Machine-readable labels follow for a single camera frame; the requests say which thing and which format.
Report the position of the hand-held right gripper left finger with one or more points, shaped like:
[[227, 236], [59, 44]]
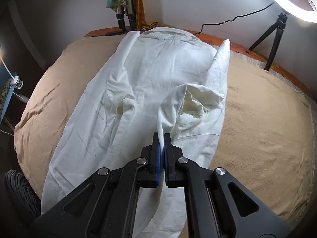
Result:
[[158, 158]]

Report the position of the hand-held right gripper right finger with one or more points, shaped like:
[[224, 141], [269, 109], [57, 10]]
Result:
[[166, 176]]

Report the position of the white long-sleeved shirt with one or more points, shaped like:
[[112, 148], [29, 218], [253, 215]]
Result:
[[148, 67]]

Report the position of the beige blanket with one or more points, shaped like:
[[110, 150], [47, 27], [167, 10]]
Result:
[[260, 116]]

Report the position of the dark ribbed object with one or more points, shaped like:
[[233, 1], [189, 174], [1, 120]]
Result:
[[22, 193]]

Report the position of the orange cloth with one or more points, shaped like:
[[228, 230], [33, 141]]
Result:
[[141, 5]]

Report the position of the white clip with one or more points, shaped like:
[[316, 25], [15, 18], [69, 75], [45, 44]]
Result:
[[16, 81]]

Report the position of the blue board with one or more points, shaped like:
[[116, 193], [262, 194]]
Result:
[[6, 99]]

